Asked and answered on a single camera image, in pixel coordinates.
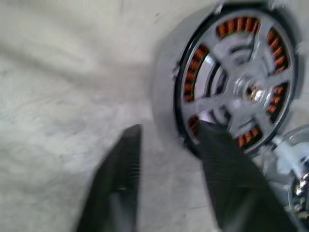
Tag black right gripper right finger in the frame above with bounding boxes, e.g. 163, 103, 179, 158
197, 121, 298, 232

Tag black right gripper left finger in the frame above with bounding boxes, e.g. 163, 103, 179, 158
76, 124, 142, 232

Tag grey motor housing copper windings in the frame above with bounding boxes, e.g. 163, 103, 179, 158
153, 0, 309, 165

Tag round silver motor circuit lid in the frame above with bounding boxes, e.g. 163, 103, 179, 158
251, 124, 309, 232

